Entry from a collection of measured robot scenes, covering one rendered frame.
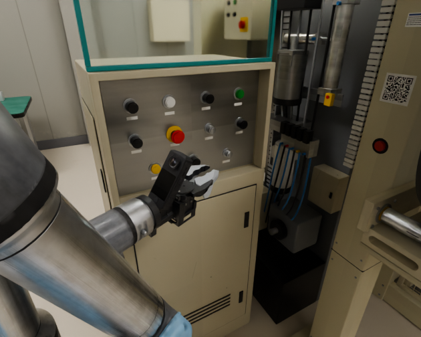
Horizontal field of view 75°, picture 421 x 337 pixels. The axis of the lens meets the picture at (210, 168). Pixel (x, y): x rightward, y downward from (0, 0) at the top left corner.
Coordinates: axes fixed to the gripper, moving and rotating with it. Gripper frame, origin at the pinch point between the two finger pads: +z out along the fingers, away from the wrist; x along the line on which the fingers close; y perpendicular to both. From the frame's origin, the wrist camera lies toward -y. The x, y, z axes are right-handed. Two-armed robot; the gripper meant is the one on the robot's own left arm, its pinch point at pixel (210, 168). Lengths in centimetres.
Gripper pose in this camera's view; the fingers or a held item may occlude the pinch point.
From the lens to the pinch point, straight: 64.7
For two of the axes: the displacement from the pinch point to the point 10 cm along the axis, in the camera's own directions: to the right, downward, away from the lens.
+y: -1.0, 8.5, 5.2
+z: 6.3, -3.5, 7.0
